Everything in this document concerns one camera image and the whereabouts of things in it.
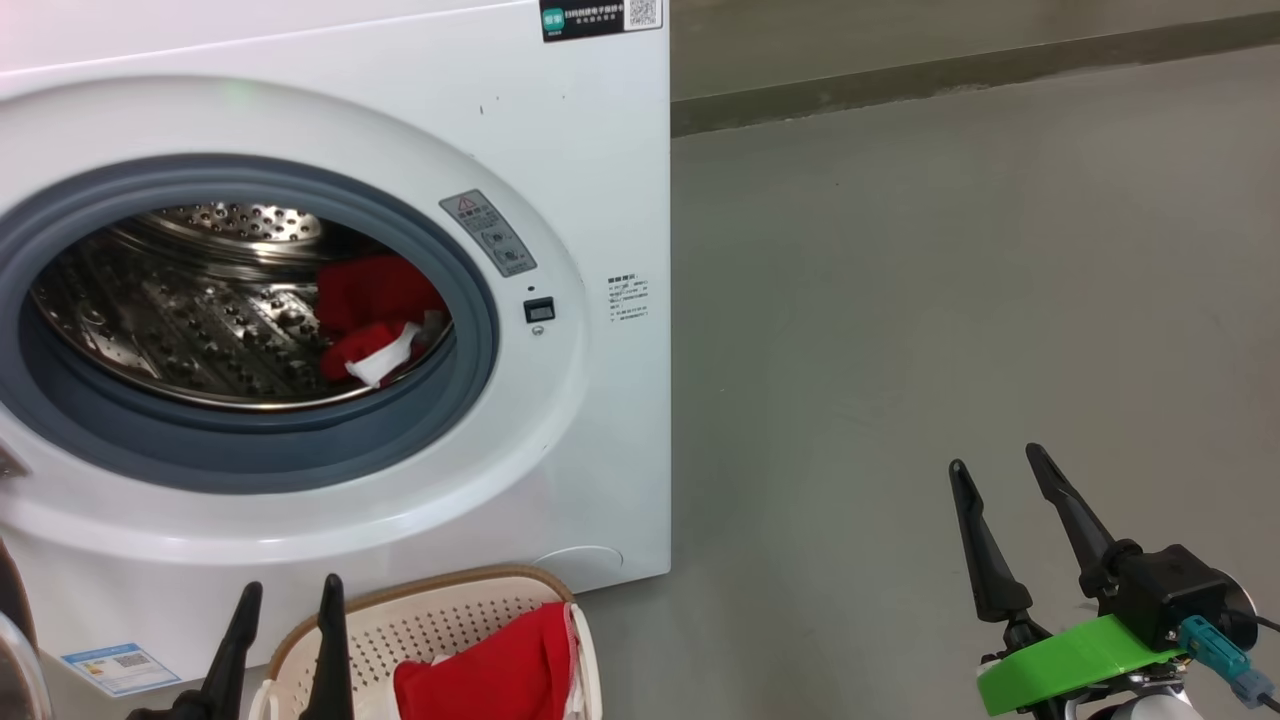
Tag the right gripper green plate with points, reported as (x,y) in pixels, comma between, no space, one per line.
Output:
(1070,660)

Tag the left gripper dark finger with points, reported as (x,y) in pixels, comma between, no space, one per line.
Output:
(330,660)
(235,660)

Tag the plain red garment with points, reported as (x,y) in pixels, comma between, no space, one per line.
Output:
(490,670)

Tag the black round glass washer door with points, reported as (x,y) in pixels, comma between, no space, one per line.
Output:
(15,600)

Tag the red garment with white stripes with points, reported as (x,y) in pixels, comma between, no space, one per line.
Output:
(370,295)

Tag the cream perforated laundry basket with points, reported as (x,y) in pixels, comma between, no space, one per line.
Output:
(470,610)

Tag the white front-load washing machine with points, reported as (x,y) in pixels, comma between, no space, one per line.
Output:
(560,450)

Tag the black door latch socket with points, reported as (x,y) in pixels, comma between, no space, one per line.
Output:
(539,309)

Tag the blue white energy label sticker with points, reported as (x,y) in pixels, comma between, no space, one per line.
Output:
(120,668)

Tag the grey warning label plate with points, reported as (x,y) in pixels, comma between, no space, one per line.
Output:
(488,232)

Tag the black QR code sticker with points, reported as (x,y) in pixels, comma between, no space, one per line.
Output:
(600,15)

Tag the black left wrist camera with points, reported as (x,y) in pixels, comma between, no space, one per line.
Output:
(160,715)

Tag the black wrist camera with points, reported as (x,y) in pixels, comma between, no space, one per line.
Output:
(1175,590)
(160,715)

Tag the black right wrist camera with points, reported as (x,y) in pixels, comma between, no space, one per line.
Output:
(1175,590)

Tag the grey wall baseboard strip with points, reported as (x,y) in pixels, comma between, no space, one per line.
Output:
(900,85)

